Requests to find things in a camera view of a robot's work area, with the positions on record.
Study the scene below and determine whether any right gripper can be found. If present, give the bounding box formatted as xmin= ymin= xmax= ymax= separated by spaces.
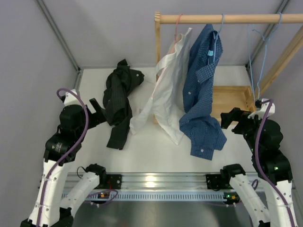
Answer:
xmin=220 ymin=107 xmax=265 ymax=153

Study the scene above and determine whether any black pinstripe shirt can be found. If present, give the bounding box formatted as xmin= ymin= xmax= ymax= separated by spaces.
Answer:
xmin=103 ymin=59 xmax=144 ymax=150

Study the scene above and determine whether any light blue wire hanger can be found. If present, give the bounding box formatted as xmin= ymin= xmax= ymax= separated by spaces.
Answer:
xmin=245 ymin=12 xmax=283 ymax=96

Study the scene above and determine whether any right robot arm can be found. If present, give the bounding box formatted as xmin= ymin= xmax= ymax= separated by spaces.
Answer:
xmin=220 ymin=108 xmax=297 ymax=227

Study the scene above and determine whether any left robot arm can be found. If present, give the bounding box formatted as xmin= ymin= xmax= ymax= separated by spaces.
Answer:
xmin=20 ymin=98 xmax=107 ymax=227

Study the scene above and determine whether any blue checked shirt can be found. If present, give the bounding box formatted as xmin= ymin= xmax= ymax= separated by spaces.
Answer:
xmin=179 ymin=24 xmax=227 ymax=160

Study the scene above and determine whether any white shirt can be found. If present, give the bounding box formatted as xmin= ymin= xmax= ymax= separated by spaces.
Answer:
xmin=130 ymin=27 xmax=192 ymax=144

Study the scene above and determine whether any blue hanger with blue shirt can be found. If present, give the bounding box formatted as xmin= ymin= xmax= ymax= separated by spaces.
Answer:
xmin=207 ymin=14 xmax=225 ymax=64

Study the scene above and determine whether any wooden clothes rack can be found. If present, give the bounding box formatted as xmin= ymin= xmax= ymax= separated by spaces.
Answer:
xmin=154 ymin=11 xmax=303 ymax=120

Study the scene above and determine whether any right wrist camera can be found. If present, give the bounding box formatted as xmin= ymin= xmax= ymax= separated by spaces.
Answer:
xmin=248 ymin=98 xmax=276 ymax=120

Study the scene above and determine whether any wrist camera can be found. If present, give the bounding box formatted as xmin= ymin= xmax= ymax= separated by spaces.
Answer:
xmin=248 ymin=98 xmax=276 ymax=120
xmin=63 ymin=92 xmax=81 ymax=106

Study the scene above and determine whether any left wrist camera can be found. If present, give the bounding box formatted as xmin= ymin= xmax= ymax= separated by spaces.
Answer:
xmin=63 ymin=92 xmax=81 ymax=106

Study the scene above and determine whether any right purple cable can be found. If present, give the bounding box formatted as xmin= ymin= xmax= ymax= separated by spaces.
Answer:
xmin=250 ymin=98 xmax=296 ymax=227

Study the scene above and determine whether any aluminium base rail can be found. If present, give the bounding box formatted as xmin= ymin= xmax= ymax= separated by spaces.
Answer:
xmin=85 ymin=173 xmax=238 ymax=202

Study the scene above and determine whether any pink wire hanger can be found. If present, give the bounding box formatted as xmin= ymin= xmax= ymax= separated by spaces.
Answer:
xmin=170 ymin=14 xmax=183 ymax=54

